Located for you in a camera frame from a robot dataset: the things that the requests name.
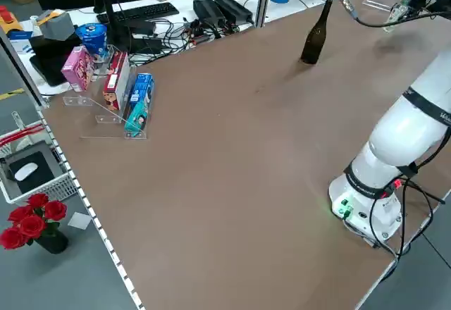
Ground black tablet case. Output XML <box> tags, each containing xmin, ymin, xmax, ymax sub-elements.
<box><xmin>28</xmin><ymin>35</ymin><xmax>85</xmax><ymax>87</ymax></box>

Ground blue round cookie tub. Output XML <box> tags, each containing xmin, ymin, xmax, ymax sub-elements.
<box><xmin>75</xmin><ymin>23</ymin><xmax>109</xmax><ymax>61</ymax></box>

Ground white plastic basket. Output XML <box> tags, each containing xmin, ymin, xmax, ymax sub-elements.
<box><xmin>0</xmin><ymin>121</ymin><xmax>79</xmax><ymax>205</ymax></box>

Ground aluminium frame post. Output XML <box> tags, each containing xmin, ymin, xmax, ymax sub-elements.
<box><xmin>0</xmin><ymin>27</ymin><xmax>51</xmax><ymax>109</ymax></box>
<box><xmin>253</xmin><ymin>0</ymin><xmax>274</xmax><ymax>28</ymax></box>

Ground teal snack packet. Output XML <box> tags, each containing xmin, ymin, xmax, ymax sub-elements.
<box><xmin>123</xmin><ymin>99</ymin><xmax>153</xmax><ymax>137</ymax></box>

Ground tangled black desk cables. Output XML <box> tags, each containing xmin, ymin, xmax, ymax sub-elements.
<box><xmin>130</xmin><ymin>15</ymin><xmax>257</xmax><ymax>67</ymax></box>

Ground pink snack box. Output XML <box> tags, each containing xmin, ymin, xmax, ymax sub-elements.
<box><xmin>61</xmin><ymin>46</ymin><xmax>95</xmax><ymax>92</ymax></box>

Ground grey box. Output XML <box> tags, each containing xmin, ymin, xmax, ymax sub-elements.
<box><xmin>37</xmin><ymin>9</ymin><xmax>77</xmax><ymax>42</ymax></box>

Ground long black power supply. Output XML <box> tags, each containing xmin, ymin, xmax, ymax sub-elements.
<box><xmin>192</xmin><ymin>0</ymin><xmax>226</xmax><ymax>29</ymax></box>
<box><xmin>214</xmin><ymin>0</ymin><xmax>254</xmax><ymax>25</ymax></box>

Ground black keyboard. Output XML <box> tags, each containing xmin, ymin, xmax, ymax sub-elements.
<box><xmin>97</xmin><ymin>2</ymin><xmax>180</xmax><ymax>24</ymax></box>

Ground white computer mouse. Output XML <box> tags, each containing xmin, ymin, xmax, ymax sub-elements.
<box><xmin>13</xmin><ymin>162</ymin><xmax>39</xmax><ymax>181</ymax></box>

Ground dark glass bottle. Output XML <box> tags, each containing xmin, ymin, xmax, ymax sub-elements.
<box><xmin>300</xmin><ymin>0</ymin><xmax>334</xmax><ymax>66</ymax></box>

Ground red rose bouquet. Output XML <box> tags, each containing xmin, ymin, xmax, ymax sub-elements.
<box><xmin>0</xmin><ymin>192</ymin><xmax>68</xmax><ymax>251</ymax></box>

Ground blue cookie box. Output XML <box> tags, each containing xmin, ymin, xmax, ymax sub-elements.
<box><xmin>128</xmin><ymin>73</ymin><xmax>155</xmax><ymax>111</ymax></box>

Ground blue white box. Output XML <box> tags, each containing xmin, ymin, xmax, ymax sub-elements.
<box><xmin>6</xmin><ymin>30</ymin><xmax>35</xmax><ymax>54</ymax></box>

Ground red brown cookie box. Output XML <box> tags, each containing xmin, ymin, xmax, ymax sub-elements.
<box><xmin>101</xmin><ymin>51</ymin><xmax>130</xmax><ymax>111</ymax></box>

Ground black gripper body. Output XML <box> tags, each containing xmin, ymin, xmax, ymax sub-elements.
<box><xmin>428</xmin><ymin>0</ymin><xmax>451</xmax><ymax>16</ymax></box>

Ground white paper card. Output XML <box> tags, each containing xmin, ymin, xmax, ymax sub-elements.
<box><xmin>67</xmin><ymin>212</ymin><xmax>92</xmax><ymax>230</ymax></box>

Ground black mouse mat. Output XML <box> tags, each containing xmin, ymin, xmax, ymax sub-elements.
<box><xmin>8</xmin><ymin>151</ymin><xmax>56</xmax><ymax>194</ymax></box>

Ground clear acrylic snack shelf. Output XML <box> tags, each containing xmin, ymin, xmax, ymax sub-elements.
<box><xmin>63</xmin><ymin>44</ymin><xmax>156</xmax><ymax>140</ymax></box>

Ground black vase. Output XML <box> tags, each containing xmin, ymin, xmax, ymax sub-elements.
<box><xmin>34</xmin><ymin>230</ymin><xmax>70</xmax><ymax>255</ymax></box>

